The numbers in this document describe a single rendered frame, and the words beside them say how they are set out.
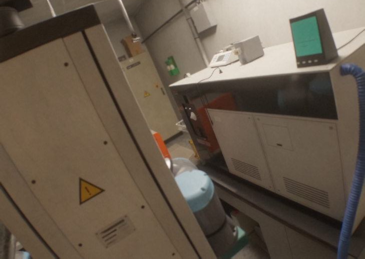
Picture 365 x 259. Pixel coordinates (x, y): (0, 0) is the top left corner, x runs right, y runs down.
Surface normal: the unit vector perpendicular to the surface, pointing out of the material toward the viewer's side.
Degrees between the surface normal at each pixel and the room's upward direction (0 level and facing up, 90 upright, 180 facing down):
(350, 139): 90
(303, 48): 80
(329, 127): 90
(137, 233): 90
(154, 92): 90
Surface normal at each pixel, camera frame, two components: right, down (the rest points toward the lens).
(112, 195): 0.44, 0.08
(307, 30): -0.84, 0.30
